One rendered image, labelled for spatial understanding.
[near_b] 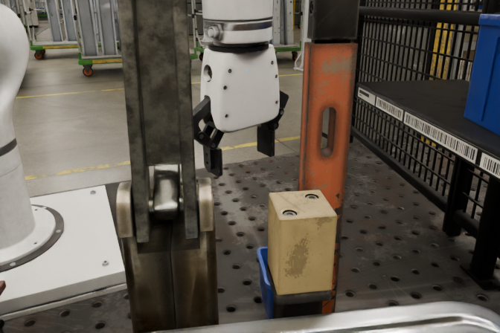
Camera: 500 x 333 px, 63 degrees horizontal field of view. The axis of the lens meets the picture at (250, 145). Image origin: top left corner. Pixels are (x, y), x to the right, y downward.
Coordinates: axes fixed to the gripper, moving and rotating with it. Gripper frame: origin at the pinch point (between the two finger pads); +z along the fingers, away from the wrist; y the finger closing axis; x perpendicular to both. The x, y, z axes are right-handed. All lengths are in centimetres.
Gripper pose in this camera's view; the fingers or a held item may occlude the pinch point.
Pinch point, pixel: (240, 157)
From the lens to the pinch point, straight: 56.4
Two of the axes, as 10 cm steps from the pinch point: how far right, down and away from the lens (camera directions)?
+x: -6.4, -3.0, 7.1
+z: 0.1, 9.2, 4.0
